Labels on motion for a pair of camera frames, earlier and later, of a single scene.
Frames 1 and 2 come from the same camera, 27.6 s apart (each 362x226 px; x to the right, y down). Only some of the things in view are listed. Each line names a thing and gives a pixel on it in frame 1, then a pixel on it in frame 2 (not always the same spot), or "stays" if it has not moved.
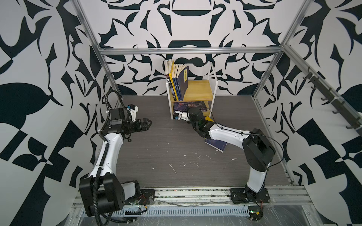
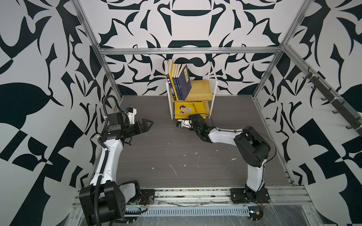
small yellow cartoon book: (208, 118) -> (183, 110)
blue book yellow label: (174, 76) stays
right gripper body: (196, 129) stays
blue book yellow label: (218, 145) -> (184, 81)
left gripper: (144, 126) stays
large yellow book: (170, 76) stays
